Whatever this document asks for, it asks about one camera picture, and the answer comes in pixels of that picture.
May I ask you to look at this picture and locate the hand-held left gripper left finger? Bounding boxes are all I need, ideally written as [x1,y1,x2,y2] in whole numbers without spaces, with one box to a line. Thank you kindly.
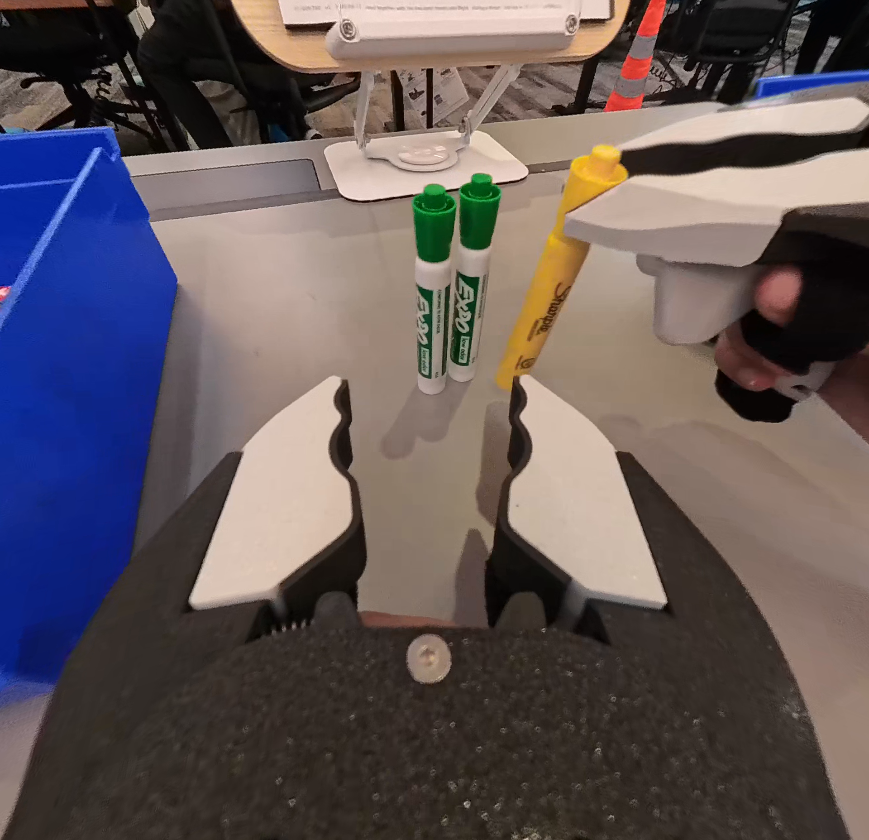
[188,376,368,615]

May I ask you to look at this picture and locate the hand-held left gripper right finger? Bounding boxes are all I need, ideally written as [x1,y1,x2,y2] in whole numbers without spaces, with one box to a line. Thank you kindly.
[485,376,669,627]

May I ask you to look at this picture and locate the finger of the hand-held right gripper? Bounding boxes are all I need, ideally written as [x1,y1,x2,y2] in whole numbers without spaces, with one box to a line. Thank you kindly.
[618,96,869,177]
[563,150,869,268]

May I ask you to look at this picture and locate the yellow highlighter marker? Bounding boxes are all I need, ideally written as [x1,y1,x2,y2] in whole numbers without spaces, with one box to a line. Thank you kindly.
[494,144,625,391]

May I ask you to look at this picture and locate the green whiteboard marker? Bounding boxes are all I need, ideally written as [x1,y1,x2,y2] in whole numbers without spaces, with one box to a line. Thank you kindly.
[447,172,502,383]
[411,182,458,396]

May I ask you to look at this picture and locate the person's right hand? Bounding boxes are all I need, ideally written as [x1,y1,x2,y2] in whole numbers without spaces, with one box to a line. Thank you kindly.
[713,268,869,443]

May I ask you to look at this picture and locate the blue plastic bin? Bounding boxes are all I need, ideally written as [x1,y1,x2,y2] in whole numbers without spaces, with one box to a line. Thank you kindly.
[754,71,869,102]
[0,127,179,695]

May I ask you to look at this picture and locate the black office chair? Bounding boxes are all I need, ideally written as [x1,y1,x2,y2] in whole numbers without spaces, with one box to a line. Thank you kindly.
[668,0,826,105]
[0,11,171,149]

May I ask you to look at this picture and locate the orange traffic cone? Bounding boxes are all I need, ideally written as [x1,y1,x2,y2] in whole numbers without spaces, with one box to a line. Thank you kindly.
[603,0,670,113]

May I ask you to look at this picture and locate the printed paper leaflet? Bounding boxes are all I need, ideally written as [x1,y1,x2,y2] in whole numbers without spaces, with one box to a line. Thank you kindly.
[397,66,471,126]

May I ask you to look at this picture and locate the clear acrylic sheet holder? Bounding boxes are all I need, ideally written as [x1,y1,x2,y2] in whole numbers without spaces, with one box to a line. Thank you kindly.
[272,0,615,61]

